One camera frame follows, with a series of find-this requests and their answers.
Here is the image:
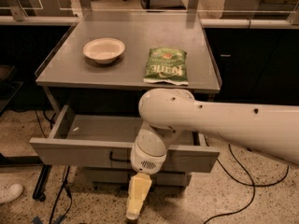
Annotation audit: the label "white paper bowl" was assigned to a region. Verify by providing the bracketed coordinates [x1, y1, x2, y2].
[83, 38, 125, 64]

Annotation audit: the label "black cables at left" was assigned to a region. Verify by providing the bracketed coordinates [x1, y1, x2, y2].
[34, 109, 74, 224]

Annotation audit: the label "black floor cable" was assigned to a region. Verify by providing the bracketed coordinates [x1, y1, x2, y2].
[202, 137, 291, 224]

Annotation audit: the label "white horizontal rail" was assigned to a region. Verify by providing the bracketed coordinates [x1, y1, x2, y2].
[201, 19, 299, 30]

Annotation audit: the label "grey metal drawer cabinet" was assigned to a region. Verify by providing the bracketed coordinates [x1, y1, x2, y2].
[35, 10, 222, 192]

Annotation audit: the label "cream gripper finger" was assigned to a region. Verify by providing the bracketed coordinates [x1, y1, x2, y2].
[126, 173, 152, 220]

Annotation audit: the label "green chip bag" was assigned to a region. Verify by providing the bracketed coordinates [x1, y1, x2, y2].
[143, 47, 189, 86]

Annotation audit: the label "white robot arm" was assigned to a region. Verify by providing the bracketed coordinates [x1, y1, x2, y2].
[126, 89, 299, 220]

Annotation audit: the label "grey top drawer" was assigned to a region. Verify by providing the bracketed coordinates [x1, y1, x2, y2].
[30, 105, 220, 173]

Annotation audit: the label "white shoe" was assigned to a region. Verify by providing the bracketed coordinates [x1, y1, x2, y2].
[0, 183, 23, 204]

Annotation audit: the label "black stand leg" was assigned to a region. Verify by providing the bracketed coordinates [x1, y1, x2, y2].
[33, 165, 51, 202]

